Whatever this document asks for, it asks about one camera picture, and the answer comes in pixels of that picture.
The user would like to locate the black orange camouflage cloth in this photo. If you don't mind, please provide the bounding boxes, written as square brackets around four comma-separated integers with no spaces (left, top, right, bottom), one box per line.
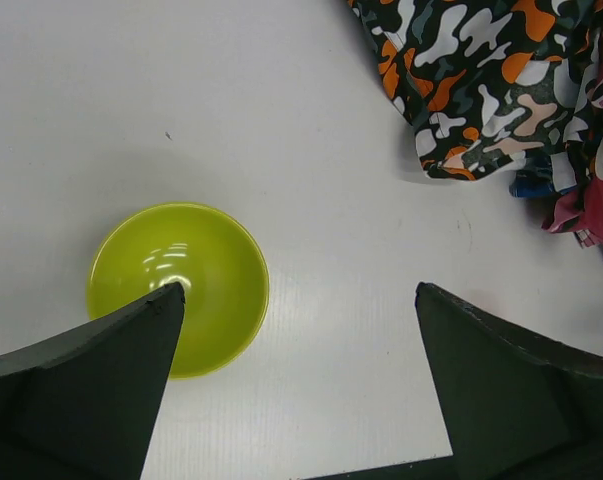
[350,1,603,181]

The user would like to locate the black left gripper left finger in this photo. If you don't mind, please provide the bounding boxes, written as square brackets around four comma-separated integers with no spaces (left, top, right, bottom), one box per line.
[0,283,185,479]

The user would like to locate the blue patterned cloth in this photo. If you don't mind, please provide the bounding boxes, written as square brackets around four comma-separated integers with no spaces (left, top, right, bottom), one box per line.
[509,153,558,198]

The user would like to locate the yellow-green plastic bowl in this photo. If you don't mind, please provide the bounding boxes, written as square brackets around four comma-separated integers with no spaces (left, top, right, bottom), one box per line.
[86,202,269,379]

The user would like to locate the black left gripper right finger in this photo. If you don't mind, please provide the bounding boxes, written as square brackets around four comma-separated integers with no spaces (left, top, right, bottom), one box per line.
[415,283,603,479]

